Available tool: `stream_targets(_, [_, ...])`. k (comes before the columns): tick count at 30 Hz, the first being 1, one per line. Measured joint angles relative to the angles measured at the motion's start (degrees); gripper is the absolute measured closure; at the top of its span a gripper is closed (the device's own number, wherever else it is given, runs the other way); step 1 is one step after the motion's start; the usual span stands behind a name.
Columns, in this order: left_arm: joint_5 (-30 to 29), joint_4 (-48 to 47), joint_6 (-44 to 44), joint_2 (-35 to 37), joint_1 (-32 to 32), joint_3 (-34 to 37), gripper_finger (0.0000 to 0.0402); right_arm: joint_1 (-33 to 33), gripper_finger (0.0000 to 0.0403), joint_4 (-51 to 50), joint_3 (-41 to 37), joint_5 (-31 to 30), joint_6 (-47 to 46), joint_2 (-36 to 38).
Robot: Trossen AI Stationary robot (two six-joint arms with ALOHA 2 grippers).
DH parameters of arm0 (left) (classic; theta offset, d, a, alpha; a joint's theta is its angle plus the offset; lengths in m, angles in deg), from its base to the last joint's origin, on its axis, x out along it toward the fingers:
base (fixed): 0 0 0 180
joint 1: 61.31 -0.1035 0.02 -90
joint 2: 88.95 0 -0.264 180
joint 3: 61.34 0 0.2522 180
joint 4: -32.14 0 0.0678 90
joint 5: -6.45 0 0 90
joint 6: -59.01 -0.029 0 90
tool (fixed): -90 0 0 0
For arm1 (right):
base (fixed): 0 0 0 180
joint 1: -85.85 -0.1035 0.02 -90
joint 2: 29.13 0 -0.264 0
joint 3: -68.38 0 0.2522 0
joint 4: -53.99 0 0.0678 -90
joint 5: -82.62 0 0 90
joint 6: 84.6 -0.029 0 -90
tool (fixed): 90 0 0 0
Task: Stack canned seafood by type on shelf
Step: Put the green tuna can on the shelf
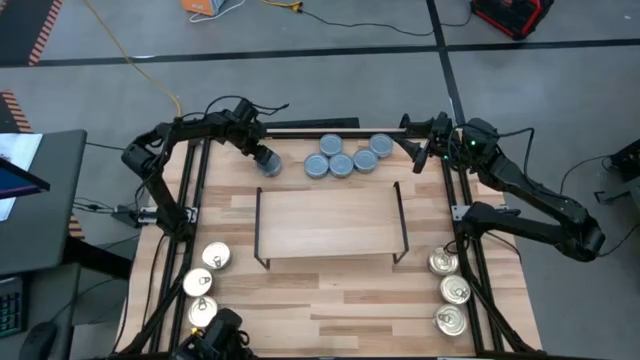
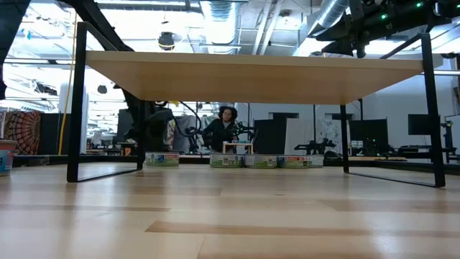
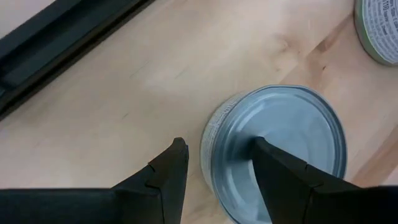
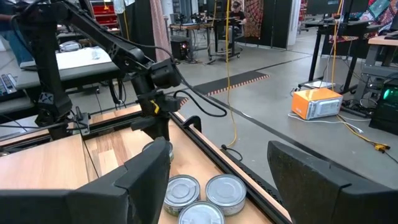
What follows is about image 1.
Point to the black floor equipment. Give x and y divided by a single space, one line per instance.
627 160

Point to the black aluminium table frame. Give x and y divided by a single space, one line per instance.
325 123

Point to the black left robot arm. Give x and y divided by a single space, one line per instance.
200 127

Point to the orange white box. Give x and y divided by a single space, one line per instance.
200 6

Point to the black mat orange striped edge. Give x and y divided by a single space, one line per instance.
7 115
20 30

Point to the black computer mouse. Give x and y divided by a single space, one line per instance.
37 342

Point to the red black equipment case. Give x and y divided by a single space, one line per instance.
510 15

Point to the black keyboard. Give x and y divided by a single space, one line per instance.
10 305

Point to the silver frame bracket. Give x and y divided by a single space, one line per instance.
191 215
459 212

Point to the grey desk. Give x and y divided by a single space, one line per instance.
45 210

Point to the dark monitor screen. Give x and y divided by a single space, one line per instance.
20 182

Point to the blue label tuna can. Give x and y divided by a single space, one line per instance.
450 320
197 282
202 311
443 261
454 289
216 255

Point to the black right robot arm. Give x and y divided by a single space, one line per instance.
525 225

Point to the white paper sheet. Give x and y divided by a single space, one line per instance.
20 145

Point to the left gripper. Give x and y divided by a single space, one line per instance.
250 135

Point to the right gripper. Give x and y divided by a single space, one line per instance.
439 137

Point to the black camera unit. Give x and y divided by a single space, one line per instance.
220 330

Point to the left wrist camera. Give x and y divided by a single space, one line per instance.
246 109

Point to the green label tuna can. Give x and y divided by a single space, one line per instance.
271 168
341 165
331 145
381 145
365 161
316 165

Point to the wooden shelf black metal legs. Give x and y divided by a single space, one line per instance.
325 220

